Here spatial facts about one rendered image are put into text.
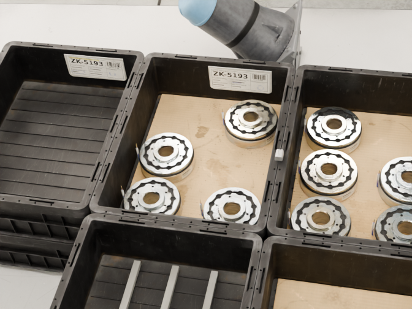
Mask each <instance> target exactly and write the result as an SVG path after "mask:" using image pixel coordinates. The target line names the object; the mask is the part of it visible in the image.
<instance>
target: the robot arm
mask: <svg viewBox="0 0 412 309"><path fill-rule="evenodd" d="M178 8H179V11H180V13H181V15H182V16H183V17H185V18H186V19H187V20H189V22H190V23H191V24H192V25H194V26H197V27H198V28H200V29H201V30H203V31H204V32H206V33H207V34H209V35H210V36H212V37H213V38H215V39H216V40H218V41H219V42H221V43H222V44H223V45H225V46H226V47H228V48H229V49H231V50H232V52H233V53H234V55H235V56H236V57H237V58H238V59H250V60H258V61H273V62H276V61H277V60H278V58H279V57H280V56H281V55H282V53H283V52H284V50H285V49H286V47H287V46H288V43H289V41H290V40H291V37H292V35H293V32H294V27H295V22H294V19H293V18H291V17H290V16H289V15H287V14H286V13H284V12H280V11H277V10H274V9H270V8H268V7H264V6H261V5H260V4H258V3H257V2H256V1H254V0H179V1H178Z"/></svg>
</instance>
